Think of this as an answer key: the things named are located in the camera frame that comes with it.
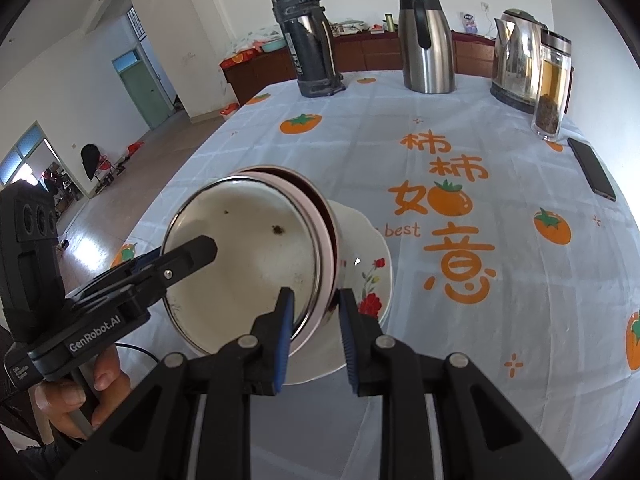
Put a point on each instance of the white enamel cup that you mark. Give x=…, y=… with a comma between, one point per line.
x=240, y=245

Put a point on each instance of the steel electric kettle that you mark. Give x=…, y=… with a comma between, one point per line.
x=515, y=60

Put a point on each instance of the red bag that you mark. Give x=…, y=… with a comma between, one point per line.
x=134, y=149

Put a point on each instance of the green door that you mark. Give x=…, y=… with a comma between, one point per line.
x=142, y=90

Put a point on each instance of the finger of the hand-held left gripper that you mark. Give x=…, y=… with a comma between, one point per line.
x=192, y=255
x=145, y=261

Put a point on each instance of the brown wooden sideboard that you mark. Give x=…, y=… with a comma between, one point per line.
x=370, y=52

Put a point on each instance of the glass tea bottle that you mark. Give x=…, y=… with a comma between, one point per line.
x=550, y=90

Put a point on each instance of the red basin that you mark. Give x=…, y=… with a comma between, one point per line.
x=230, y=110

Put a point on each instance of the white plate red flowers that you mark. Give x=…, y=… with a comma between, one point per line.
x=360, y=240

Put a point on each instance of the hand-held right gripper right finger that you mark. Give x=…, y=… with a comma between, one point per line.
x=350, y=340

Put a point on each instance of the blue framed window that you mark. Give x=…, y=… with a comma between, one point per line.
x=25, y=152

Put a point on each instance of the black smartphone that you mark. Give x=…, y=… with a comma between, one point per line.
x=592, y=167

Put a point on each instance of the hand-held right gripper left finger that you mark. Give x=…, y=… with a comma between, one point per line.
x=282, y=340

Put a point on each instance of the floral plastic bag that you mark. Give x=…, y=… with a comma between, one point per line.
x=250, y=40

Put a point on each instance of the dark grey thermos flask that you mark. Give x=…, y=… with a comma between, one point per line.
x=305, y=45

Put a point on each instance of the person's left hand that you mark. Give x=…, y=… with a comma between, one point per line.
x=75, y=395

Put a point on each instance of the small printed packet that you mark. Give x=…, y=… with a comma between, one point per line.
x=468, y=22

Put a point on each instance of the teal basin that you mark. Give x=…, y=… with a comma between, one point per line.
x=272, y=46

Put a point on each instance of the black jacket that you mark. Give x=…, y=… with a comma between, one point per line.
x=91, y=160

